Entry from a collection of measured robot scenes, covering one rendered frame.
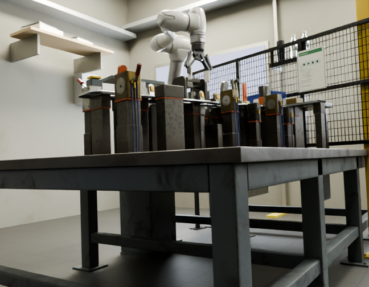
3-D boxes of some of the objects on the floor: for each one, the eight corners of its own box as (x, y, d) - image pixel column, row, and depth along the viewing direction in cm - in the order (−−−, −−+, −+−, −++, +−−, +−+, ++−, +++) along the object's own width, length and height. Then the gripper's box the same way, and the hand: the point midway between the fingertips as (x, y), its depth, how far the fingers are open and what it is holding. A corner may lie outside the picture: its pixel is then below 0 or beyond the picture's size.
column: (120, 253, 283) (117, 164, 286) (147, 245, 309) (144, 163, 312) (152, 258, 266) (148, 163, 269) (177, 248, 291) (174, 162, 294)
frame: (253, 440, 90) (241, 162, 93) (-59, 310, 181) (-61, 172, 184) (388, 237, 301) (382, 154, 304) (212, 224, 392) (209, 160, 395)
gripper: (185, 39, 209) (186, 77, 208) (217, 46, 225) (218, 82, 224) (176, 42, 215) (177, 80, 214) (209, 49, 231) (210, 84, 230)
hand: (199, 79), depth 219 cm, fingers open, 13 cm apart
